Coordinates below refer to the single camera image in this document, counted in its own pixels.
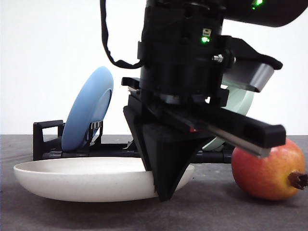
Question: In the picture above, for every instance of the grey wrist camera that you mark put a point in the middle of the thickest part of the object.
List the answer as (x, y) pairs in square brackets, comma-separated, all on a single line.
[(254, 71)]

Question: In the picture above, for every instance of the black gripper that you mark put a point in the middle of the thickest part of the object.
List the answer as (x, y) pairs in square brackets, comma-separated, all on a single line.
[(182, 59)]

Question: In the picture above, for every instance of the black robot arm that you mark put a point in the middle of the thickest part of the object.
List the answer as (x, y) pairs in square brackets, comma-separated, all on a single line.
[(258, 12)]

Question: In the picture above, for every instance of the black cable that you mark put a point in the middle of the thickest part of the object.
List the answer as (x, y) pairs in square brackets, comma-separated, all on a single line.
[(105, 36)]

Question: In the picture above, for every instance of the white plate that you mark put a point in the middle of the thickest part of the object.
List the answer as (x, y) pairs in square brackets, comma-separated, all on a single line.
[(91, 179)]

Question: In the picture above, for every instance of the green plate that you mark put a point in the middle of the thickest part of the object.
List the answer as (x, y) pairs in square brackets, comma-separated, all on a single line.
[(239, 101)]

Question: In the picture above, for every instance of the black dish rack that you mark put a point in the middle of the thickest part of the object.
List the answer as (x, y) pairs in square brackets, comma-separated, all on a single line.
[(48, 137)]

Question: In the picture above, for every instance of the red yellow pomegranate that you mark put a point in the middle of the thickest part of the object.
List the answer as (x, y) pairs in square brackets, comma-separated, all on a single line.
[(270, 178)]

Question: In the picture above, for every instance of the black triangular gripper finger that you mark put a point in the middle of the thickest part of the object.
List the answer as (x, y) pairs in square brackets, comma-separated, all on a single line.
[(169, 151)]

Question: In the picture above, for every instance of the blue plate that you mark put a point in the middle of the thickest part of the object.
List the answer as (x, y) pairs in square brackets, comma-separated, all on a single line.
[(90, 105)]

